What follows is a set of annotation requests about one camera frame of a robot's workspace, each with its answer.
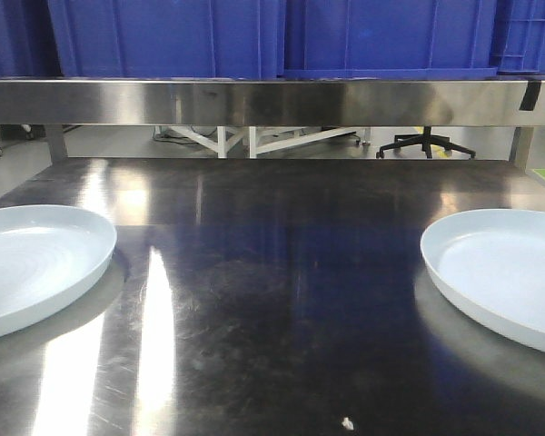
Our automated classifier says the black office chair base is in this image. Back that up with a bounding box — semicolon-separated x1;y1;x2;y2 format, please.
376;126;476;159

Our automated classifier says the white table frame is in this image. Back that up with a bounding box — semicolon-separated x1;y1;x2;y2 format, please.
153;125;372;159

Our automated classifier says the black tape strip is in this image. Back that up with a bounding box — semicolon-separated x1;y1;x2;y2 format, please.
519;78;542;112

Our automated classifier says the blue upper shelf left bin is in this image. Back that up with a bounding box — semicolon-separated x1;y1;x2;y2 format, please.
47;1;286;80

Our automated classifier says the stainless steel shelf rail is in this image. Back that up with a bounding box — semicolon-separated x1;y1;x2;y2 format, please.
0;77;545;127

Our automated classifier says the blue bin far right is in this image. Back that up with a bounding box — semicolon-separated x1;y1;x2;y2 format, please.
490;0;545;75

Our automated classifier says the blue upper shelf right bin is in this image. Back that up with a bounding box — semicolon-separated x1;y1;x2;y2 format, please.
283;1;497;80

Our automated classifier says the blue shelf bin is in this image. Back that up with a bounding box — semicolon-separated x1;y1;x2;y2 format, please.
47;1;286;80
283;1;497;80

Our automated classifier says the light blue plate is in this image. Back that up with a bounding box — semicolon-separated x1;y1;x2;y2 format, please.
0;204;117;337
420;209;545;352

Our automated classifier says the blue bin far left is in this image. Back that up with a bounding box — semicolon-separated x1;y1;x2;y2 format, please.
0;1;61;78

